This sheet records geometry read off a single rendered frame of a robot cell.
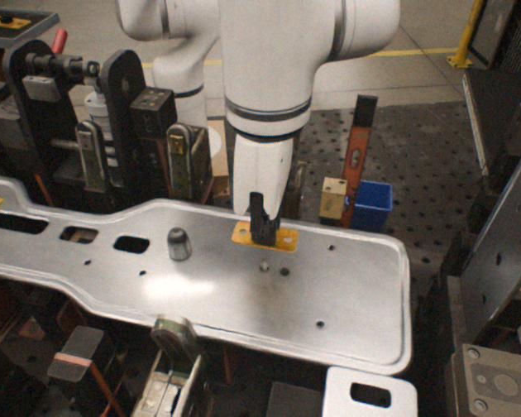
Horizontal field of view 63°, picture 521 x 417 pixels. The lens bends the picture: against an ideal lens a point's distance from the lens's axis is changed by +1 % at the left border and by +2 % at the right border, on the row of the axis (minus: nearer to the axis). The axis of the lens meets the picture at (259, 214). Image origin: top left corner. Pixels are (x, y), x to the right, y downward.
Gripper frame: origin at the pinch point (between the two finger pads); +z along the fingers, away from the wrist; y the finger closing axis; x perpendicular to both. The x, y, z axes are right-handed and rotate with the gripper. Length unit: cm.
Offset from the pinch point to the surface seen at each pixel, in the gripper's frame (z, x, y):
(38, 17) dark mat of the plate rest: -7, -54, -38
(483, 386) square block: 3.2, 24.9, 13.8
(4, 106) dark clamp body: 1, -52, -19
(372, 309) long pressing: 9.2, 15.0, 3.2
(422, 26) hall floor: 109, 61, -371
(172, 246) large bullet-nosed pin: 6.1, -13.0, 1.4
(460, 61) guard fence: 106, 85, -299
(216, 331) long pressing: 9.5, -3.9, 10.8
